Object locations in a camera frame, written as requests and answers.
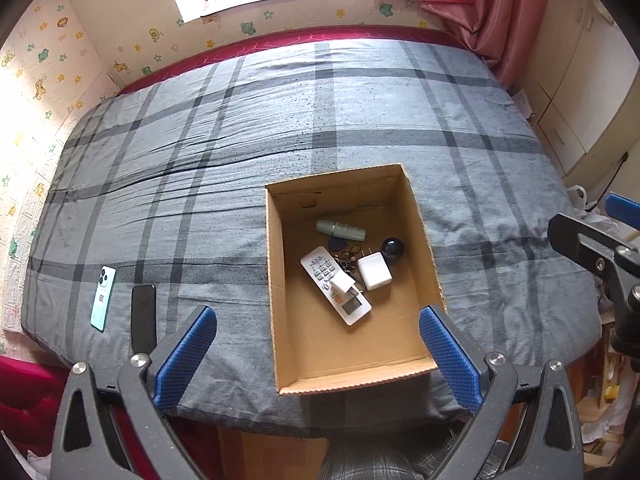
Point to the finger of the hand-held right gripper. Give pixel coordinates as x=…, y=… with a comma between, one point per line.
x=622, y=207
x=575, y=240

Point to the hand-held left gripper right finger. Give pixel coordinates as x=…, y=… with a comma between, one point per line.
x=450, y=355

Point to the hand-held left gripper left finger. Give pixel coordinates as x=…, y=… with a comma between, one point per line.
x=185, y=355

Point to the brown cardboard box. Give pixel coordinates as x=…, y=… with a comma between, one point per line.
x=340, y=355

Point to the large white charger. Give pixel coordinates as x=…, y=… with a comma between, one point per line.
x=374, y=271

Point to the black round gadget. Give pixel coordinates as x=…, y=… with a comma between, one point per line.
x=392, y=249

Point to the small white charger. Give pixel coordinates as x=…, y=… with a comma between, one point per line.
x=342, y=284

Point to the bunch of keys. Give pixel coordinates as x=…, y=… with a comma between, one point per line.
x=347, y=259

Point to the round black key fob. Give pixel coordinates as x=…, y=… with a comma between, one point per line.
x=336, y=245

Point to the pale green tube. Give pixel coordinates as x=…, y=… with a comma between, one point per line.
x=340, y=229

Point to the white plastic bag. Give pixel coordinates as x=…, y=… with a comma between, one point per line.
x=587, y=212

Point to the black smartphone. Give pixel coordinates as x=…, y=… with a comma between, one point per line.
x=143, y=315

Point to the teal smartphone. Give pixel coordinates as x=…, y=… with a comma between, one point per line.
x=102, y=300

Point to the cream cabinet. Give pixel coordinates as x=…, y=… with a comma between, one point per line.
x=590, y=85

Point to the person's plaid trousers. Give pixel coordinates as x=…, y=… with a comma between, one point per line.
x=370, y=465

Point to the cluttered wooden shelf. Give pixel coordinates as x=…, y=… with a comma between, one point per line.
x=595, y=410

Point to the white remote control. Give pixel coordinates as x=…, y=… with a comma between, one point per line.
x=320, y=265

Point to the grey plaid bedsheet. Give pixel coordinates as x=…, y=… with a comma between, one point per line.
x=200, y=160

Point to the pink curtain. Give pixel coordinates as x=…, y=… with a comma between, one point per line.
x=475, y=10

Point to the wooden bed frame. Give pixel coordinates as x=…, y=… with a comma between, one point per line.
x=270, y=455

